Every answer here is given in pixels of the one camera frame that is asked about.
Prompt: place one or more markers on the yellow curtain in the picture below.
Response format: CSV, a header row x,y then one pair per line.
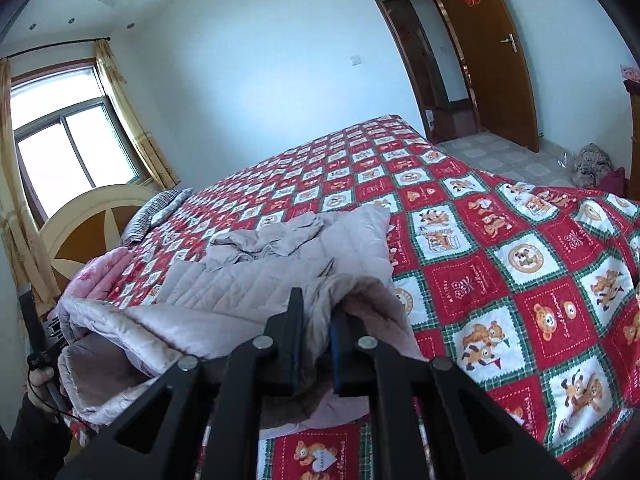
x,y
135,120
20,200

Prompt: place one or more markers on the red printed bedspread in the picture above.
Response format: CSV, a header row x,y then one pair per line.
x,y
500,270

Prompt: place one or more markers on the dark hallway door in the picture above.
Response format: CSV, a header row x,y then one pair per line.
x,y
412,50

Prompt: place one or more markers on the person's left forearm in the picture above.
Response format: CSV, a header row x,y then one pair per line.
x,y
35,445

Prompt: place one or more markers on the brown door frame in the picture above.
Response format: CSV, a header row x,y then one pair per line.
x,y
395,45

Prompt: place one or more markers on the black curtain rod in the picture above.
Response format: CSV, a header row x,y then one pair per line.
x,y
60,47

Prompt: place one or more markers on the grey plush toy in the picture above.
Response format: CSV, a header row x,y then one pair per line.
x,y
592,165

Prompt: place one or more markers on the brown wooden door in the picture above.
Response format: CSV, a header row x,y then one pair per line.
x,y
495,85

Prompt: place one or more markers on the pink folded blanket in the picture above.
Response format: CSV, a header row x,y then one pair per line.
x,y
100,280

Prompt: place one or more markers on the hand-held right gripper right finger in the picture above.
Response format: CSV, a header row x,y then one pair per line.
x,y
340,360

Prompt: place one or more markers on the light pink quilted jacket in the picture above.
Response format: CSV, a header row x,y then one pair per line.
x,y
250,280

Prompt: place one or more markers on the striped pillow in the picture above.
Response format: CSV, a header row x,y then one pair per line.
x,y
145,217

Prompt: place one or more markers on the person's left hand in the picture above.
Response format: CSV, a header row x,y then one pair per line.
x,y
41,390

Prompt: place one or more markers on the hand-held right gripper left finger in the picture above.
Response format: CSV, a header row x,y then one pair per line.
x,y
297,345

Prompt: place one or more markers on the light patterned pillow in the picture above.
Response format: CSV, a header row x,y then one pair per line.
x,y
172,205

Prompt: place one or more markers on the window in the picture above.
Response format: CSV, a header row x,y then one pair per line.
x,y
75,150

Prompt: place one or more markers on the cream and wood headboard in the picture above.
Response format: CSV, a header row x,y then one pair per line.
x,y
80,240

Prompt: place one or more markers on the dark red cloth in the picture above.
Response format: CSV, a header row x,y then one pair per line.
x,y
614,180

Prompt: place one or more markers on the pink box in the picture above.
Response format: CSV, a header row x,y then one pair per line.
x,y
631,72

